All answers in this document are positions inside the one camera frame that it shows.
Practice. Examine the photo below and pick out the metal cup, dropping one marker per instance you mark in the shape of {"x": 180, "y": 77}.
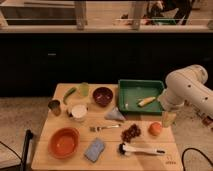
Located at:
{"x": 54, "y": 106}

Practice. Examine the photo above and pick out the grey blue folded cloth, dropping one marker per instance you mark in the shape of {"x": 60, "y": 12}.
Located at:
{"x": 114, "y": 114}

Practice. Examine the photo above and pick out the bunch of dark grapes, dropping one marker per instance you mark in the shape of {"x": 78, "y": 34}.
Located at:
{"x": 132, "y": 132}

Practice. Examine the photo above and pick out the blue sponge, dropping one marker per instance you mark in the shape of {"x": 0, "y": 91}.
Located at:
{"x": 94, "y": 150}

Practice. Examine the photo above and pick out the green plastic tray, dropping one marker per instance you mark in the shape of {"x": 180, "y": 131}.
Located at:
{"x": 131, "y": 92}

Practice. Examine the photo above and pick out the orange red bowl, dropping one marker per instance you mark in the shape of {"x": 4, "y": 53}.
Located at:
{"x": 63, "y": 143}

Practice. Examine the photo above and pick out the light green cup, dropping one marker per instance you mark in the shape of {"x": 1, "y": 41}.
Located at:
{"x": 83, "y": 89}

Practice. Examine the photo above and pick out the yellow corn cob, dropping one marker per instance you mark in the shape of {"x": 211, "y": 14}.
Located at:
{"x": 146, "y": 101}

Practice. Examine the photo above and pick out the dark maroon bowl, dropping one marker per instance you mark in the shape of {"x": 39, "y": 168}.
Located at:
{"x": 102, "y": 96}

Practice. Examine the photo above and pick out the silver metal fork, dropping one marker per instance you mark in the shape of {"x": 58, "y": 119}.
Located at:
{"x": 99, "y": 128}

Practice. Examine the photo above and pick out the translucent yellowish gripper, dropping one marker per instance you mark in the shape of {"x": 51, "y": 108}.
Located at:
{"x": 168, "y": 118}

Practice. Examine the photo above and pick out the black chair frame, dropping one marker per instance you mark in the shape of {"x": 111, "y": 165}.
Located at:
{"x": 28, "y": 137}

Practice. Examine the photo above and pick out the orange peach fruit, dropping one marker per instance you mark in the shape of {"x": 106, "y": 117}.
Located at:
{"x": 155, "y": 128}

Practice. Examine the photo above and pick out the white black dish brush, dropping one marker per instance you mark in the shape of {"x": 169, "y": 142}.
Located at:
{"x": 126, "y": 149}

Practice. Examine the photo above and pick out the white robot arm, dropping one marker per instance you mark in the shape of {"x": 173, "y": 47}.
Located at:
{"x": 186, "y": 85}

